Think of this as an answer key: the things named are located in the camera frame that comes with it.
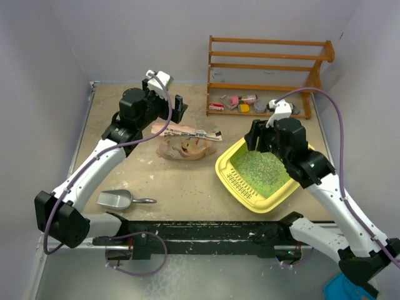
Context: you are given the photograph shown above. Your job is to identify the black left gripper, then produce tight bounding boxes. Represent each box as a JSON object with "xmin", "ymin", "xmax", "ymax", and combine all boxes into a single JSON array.
[{"xmin": 136, "ymin": 79, "xmax": 186, "ymax": 130}]

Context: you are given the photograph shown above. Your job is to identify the white bag sealing clip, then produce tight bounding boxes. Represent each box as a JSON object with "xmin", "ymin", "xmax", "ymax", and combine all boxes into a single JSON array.
[{"xmin": 162, "ymin": 129, "xmax": 223, "ymax": 141}]

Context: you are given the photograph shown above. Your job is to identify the pink cat litter bag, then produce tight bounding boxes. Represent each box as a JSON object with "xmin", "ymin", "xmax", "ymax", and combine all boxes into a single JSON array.
[{"xmin": 156, "ymin": 123, "xmax": 221, "ymax": 161}]

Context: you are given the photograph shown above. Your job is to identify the silver metal scoop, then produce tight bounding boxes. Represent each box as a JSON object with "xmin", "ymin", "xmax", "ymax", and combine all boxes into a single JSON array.
[{"xmin": 97, "ymin": 189, "xmax": 157, "ymax": 210}]

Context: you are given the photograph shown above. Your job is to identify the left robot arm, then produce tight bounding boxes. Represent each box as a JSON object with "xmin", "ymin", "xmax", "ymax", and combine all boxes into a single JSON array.
[{"xmin": 34, "ymin": 71, "xmax": 188, "ymax": 255}]

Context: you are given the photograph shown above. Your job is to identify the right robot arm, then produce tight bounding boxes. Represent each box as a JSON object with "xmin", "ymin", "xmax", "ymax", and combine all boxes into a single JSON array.
[{"xmin": 244, "ymin": 118, "xmax": 399, "ymax": 290}]

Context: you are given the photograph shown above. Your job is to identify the green litter pellets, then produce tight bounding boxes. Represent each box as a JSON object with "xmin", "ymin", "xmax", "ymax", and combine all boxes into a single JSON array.
[{"xmin": 232, "ymin": 151, "xmax": 290, "ymax": 193}]

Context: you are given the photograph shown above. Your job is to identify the red white staples box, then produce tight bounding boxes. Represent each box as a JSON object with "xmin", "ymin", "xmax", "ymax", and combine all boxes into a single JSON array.
[{"xmin": 209, "ymin": 102, "xmax": 224, "ymax": 111}]

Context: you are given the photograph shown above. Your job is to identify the yellow green litter box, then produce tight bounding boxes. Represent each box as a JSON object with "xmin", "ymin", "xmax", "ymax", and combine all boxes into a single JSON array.
[{"xmin": 215, "ymin": 138, "xmax": 300, "ymax": 214}]

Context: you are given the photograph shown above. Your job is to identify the yellow grey eraser block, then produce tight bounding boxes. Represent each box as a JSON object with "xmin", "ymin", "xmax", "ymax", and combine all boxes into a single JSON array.
[{"xmin": 237, "ymin": 104, "xmax": 250, "ymax": 113}]

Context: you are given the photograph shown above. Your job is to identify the pink patterned bottle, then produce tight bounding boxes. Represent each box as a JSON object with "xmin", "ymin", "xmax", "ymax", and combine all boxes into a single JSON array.
[{"xmin": 229, "ymin": 94, "xmax": 258, "ymax": 106}]

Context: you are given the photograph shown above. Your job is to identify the orange wooden shelf rack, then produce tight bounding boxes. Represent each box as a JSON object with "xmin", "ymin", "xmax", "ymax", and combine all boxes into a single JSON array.
[{"xmin": 206, "ymin": 35, "xmax": 335, "ymax": 116}]

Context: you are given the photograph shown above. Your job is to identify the blue dustpan with brush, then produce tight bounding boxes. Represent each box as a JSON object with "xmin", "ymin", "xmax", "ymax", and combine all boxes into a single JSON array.
[{"xmin": 322, "ymin": 273, "xmax": 379, "ymax": 300}]

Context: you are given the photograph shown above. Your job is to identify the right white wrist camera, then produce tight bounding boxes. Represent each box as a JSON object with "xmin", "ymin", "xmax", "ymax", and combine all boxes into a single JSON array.
[{"xmin": 266, "ymin": 99, "xmax": 292, "ymax": 128}]

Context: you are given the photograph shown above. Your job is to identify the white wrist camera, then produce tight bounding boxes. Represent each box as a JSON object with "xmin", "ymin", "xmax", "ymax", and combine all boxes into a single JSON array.
[
  {"xmin": 266, "ymin": 99, "xmax": 292, "ymax": 128},
  {"xmin": 146, "ymin": 69, "xmax": 174, "ymax": 99}
]

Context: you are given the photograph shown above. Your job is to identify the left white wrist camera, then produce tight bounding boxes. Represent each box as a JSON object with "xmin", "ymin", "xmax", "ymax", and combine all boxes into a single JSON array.
[{"xmin": 146, "ymin": 69, "xmax": 174, "ymax": 99}]

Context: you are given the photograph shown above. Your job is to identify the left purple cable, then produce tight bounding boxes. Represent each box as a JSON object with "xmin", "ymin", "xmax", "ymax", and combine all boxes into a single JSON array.
[{"xmin": 42, "ymin": 71, "xmax": 173, "ymax": 276}]

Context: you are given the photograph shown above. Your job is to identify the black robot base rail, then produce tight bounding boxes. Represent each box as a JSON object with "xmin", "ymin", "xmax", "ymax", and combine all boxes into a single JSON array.
[{"xmin": 93, "ymin": 221, "xmax": 303, "ymax": 263}]

